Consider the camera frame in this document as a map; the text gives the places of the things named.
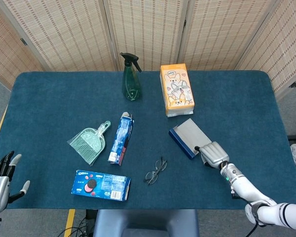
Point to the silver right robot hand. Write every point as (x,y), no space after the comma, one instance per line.
(213,154)

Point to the blue glasses case grey lining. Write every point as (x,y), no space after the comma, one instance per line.
(187,133)

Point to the black-framed eyeglasses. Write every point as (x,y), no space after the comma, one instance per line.
(151,176)

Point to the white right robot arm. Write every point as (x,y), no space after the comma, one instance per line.
(244,185)

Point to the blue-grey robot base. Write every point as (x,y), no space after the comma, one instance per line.
(145,222)

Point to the blue table cloth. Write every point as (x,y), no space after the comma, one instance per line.
(236,111)

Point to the orange corgi tissue pack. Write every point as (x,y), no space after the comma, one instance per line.
(177,91)

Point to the blue Oreo box open flaps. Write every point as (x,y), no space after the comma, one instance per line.
(121,140)

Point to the green dustpan brush set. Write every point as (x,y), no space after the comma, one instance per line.
(88,143)

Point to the blue Oreo box dented end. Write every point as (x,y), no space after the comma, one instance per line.
(101,185)

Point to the green plastic spray bottle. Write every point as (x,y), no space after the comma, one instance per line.
(131,84)

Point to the woven folding screen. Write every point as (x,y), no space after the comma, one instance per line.
(64,29)

